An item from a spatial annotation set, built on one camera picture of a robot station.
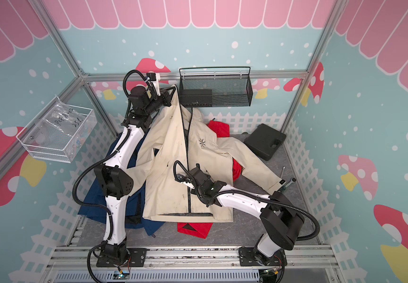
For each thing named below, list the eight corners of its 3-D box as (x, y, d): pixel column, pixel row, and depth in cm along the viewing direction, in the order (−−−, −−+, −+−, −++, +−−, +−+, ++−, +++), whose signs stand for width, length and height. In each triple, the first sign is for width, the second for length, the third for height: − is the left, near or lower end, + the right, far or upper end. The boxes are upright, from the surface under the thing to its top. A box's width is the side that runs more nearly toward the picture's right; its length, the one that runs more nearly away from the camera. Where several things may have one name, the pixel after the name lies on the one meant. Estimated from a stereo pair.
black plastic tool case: (241, 147, 114) (242, 141, 110) (260, 126, 126) (262, 121, 122) (267, 162, 106) (270, 157, 102) (285, 139, 118) (288, 133, 114)
